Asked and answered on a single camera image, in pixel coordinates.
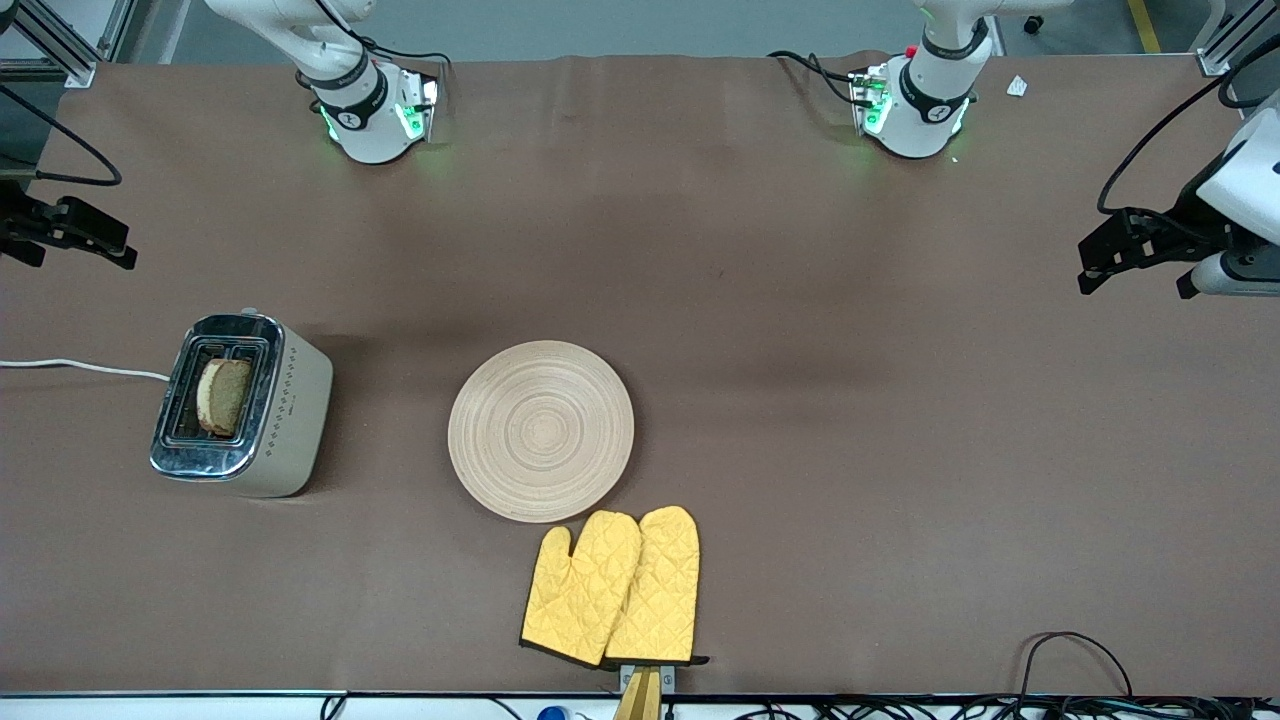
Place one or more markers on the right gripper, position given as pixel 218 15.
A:
pixel 22 222

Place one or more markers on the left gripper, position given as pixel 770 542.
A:
pixel 1178 222

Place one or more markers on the brown toast slice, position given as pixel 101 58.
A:
pixel 225 395

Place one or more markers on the round wooden plate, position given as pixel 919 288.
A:
pixel 540 430

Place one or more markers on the small white paper scrap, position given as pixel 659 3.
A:
pixel 1017 86

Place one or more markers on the black caster wheel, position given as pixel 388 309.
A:
pixel 1033 24

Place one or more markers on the chrome and beige toaster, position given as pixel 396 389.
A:
pixel 285 420

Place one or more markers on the brown table cover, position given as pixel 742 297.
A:
pixel 800 300

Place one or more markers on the yellow quilted oven mitt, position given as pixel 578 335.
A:
pixel 660 590
pixel 575 600

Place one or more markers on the yellow wooden stick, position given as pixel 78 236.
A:
pixel 640 700

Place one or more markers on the aluminium frame profile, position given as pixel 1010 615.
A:
pixel 1215 62
pixel 78 72

